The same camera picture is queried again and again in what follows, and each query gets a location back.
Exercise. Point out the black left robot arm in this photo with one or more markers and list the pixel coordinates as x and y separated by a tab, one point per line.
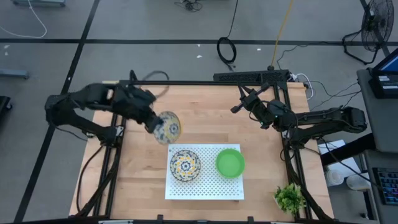
62	109

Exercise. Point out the grey metal base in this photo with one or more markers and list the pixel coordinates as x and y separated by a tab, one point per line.
38	2

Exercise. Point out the green plastic mini bowl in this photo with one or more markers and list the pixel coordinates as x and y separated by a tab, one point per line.
230	163

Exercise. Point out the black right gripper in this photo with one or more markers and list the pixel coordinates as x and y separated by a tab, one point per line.
264	110

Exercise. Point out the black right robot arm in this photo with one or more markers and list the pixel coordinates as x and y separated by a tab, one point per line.
326	121

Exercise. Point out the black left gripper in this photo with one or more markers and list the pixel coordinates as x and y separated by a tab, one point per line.
136	104

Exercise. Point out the blue yellow patterned mini bowl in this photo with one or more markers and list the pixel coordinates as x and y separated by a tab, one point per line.
169	127
185	165

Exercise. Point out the black laptop computer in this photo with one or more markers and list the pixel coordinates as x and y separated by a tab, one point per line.
385	81

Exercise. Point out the black cart corner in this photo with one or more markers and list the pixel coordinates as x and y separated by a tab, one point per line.
3	104

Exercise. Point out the white paper sheet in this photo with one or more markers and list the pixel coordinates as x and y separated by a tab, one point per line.
337	146

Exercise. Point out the white perforated mat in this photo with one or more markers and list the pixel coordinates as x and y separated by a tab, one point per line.
211	189

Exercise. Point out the grey side desk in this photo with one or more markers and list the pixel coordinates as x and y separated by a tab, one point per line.
379	118

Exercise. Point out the black standing fan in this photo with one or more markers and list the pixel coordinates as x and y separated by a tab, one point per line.
377	25

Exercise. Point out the small green potted plant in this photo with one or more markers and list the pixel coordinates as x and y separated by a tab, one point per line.
290	199

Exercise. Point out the black metal table frame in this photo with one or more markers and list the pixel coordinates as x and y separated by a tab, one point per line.
202	83

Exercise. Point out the grey metal foot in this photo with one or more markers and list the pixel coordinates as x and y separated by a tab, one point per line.
14	73

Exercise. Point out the black keyboard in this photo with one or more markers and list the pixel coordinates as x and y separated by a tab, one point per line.
387	185

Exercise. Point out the white round container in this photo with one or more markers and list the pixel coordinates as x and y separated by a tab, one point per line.
357	182
334	177

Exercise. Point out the black desk bar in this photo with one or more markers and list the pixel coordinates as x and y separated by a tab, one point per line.
345	151

